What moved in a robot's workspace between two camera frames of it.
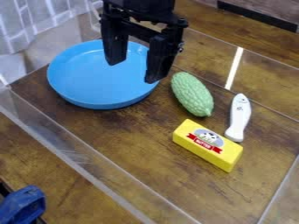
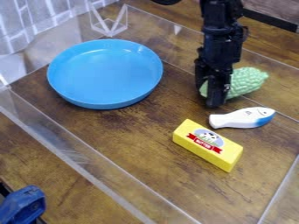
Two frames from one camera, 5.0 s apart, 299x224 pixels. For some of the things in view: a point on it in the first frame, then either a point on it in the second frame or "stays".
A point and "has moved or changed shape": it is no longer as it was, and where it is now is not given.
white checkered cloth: x=23 y=17 stays
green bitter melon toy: x=191 y=94 → x=246 y=79
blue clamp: x=23 y=206 stays
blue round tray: x=82 y=76 stays
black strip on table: x=258 y=15 stays
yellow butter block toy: x=218 y=150 stays
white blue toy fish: x=239 y=114 has moved or changed shape
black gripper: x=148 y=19 → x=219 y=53
